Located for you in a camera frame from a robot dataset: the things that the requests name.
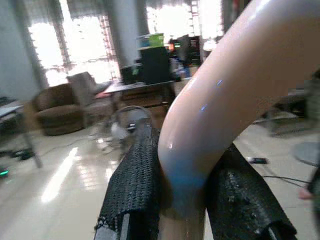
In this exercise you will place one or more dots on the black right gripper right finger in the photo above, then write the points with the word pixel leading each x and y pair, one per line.
pixel 240 200

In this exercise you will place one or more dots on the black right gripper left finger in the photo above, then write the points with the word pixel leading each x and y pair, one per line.
pixel 135 190

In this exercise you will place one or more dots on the beige plastic dustpan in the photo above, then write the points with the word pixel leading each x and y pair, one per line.
pixel 225 100

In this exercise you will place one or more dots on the small black floor device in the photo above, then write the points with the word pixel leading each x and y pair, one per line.
pixel 257 160

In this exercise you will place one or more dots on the round metal floor fan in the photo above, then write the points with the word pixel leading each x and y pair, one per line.
pixel 120 132

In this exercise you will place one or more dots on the person's foot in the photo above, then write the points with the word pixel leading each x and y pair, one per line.
pixel 306 193

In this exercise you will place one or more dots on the round grey fan base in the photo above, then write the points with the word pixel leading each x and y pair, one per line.
pixel 307 153

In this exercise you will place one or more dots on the dark wooden desk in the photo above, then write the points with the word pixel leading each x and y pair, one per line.
pixel 140 86

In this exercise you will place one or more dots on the brown upholstered armchair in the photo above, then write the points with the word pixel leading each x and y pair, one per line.
pixel 57 112

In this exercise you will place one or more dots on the grey table with metal leg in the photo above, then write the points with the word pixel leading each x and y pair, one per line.
pixel 32 150

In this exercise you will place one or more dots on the grey padded chair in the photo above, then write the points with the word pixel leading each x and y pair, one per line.
pixel 82 85

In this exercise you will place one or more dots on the black computer monitor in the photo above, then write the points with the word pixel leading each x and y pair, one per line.
pixel 155 65

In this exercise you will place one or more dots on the green box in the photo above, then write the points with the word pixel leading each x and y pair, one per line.
pixel 155 39

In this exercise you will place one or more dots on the dark tall shelf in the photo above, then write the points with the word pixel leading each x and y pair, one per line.
pixel 195 50

